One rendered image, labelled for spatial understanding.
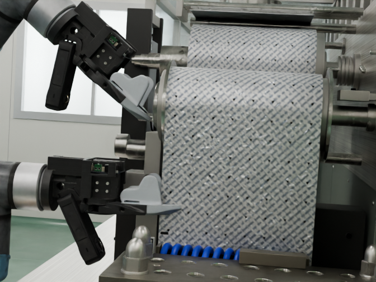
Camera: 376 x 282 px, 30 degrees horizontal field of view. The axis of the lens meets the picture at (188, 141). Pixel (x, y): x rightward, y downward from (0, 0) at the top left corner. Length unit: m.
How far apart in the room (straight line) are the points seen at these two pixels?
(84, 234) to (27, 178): 0.12
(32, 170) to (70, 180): 0.06
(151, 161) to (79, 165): 0.13
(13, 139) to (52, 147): 0.40
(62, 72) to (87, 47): 0.06
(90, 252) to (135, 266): 0.18
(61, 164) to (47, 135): 5.88
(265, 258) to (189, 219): 0.14
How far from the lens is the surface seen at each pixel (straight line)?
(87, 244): 1.09
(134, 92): 1.12
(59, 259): 1.58
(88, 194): 1.07
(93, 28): 1.15
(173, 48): 1.37
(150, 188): 1.06
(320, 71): 1.31
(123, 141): 1.17
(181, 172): 1.07
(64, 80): 1.15
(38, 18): 1.16
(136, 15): 1.43
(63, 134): 6.92
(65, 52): 1.15
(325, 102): 1.07
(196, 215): 1.08
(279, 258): 1.02
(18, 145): 7.07
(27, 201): 1.10
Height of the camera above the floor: 1.25
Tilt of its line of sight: 3 degrees down
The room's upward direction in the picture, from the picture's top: 3 degrees clockwise
